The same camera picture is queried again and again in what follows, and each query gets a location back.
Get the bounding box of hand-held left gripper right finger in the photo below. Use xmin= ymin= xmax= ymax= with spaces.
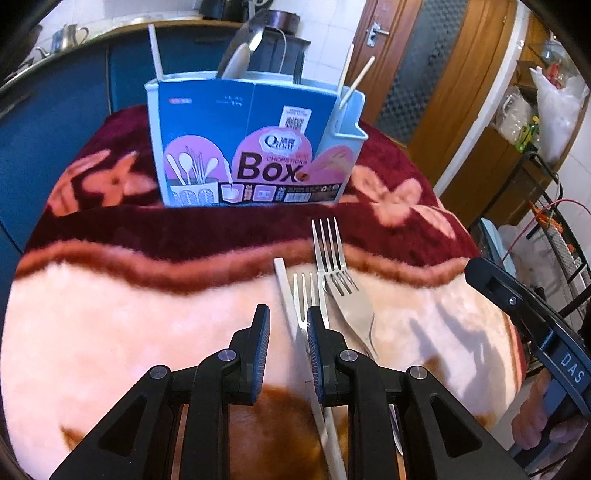
xmin=307 ymin=305 xmax=529 ymax=480

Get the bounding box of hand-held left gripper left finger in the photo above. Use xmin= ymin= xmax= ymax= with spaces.
xmin=48 ymin=305 xmax=271 ymax=480

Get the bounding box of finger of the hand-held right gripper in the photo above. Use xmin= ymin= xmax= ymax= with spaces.
xmin=464 ymin=256 xmax=553 ymax=348

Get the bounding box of white chopstick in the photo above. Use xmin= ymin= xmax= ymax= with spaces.
xmin=273 ymin=257 xmax=348 ymax=480
xmin=148 ymin=24 xmax=164 ymax=80

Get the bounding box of light blue utensil box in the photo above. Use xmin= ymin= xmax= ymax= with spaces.
xmin=144 ymin=69 xmax=369 ymax=209

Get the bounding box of grey spoon with white handle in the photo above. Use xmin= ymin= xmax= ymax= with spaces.
xmin=221 ymin=44 xmax=254 ymax=79

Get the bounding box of metal table knife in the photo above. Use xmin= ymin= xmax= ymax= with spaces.
xmin=217 ymin=19 xmax=267 ymax=79

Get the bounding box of person's right hand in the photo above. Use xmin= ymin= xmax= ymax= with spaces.
xmin=510 ymin=380 xmax=591 ymax=452

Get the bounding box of light blue plastic stool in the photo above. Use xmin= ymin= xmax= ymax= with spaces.
xmin=478 ymin=217 xmax=518 ymax=278

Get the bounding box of grey fork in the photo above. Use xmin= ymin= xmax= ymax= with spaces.
xmin=322 ymin=271 xmax=379 ymax=363

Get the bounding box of wooden shelf unit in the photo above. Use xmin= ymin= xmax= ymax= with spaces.
xmin=434 ymin=9 xmax=591 ymax=232

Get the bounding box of floral plush blanket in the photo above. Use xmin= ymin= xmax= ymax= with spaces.
xmin=0 ymin=104 xmax=529 ymax=480

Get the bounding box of white plastic bag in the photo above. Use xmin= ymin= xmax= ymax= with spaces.
xmin=529 ymin=67 xmax=589 ymax=162

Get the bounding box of wooden door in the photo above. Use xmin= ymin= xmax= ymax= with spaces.
xmin=344 ymin=0 xmax=518 ymax=148

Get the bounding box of beige chopstick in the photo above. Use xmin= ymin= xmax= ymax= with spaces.
xmin=338 ymin=44 xmax=355 ymax=109
xmin=342 ymin=56 xmax=376 ymax=109

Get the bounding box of rice cooker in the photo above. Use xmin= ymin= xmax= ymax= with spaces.
xmin=265 ymin=9 xmax=301 ymax=35

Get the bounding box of black air fryer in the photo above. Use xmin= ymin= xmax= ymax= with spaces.
xmin=201 ymin=0 xmax=250 ymax=21

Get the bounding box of dark kitchen countertop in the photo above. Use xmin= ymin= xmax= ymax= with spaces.
xmin=0 ymin=14 xmax=206 ymax=90

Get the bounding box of steel kettle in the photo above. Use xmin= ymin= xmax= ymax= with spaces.
xmin=51 ymin=24 xmax=89 ymax=52

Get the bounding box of black wire rack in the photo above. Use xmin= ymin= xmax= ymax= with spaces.
xmin=522 ymin=152 xmax=591 ymax=324

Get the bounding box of red cable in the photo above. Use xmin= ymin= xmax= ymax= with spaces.
xmin=503 ymin=198 xmax=591 ymax=259

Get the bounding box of metal door handle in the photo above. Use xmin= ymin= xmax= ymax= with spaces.
xmin=366 ymin=22 xmax=391 ymax=48

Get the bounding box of white power cable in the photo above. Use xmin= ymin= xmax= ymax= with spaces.
xmin=263 ymin=25 xmax=289 ymax=75

